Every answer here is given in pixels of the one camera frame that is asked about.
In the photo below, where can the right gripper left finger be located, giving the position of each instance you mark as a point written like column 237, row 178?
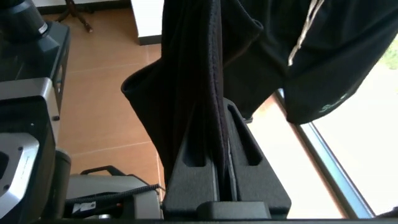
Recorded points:
column 189, row 186

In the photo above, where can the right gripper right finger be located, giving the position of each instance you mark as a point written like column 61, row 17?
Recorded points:
column 258, row 183

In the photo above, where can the black garment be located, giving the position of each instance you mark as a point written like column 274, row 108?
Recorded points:
column 186, row 77

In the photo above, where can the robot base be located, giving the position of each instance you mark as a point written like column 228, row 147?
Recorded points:
column 28, row 93

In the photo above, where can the dark wooden stand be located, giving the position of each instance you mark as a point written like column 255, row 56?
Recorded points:
column 76, row 14

